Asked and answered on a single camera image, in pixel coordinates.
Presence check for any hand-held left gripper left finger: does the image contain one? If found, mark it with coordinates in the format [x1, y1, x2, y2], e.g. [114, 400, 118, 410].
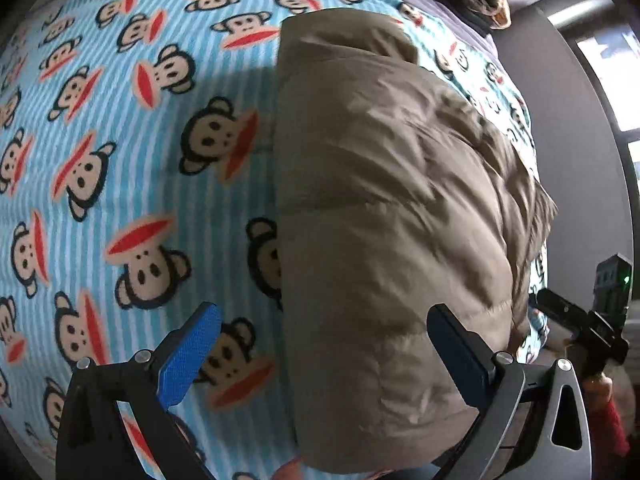
[55, 302, 222, 480]

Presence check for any beige puffer jacket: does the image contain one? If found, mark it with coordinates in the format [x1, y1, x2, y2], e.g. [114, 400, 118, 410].
[272, 8, 558, 472]

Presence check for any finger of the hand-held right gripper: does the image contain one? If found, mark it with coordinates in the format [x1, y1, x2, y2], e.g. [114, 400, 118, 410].
[529, 287, 585, 335]

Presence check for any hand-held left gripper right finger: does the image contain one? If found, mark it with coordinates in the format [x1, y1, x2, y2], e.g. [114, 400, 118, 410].
[427, 304, 593, 480]

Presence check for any blue striped monkey print blanket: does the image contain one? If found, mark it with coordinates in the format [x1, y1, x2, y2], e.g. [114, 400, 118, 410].
[0, 0, 551, 480]

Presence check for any person's right forearm red sleeve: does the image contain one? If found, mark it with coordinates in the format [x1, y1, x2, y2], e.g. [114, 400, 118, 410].
[587, 394, 633, 480]

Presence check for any window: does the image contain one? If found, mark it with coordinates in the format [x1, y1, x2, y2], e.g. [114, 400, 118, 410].
[547, 7, 640, 133]

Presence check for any person's right hand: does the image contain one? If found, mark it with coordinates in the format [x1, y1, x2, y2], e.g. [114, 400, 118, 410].
[582, 374, 615, 403]

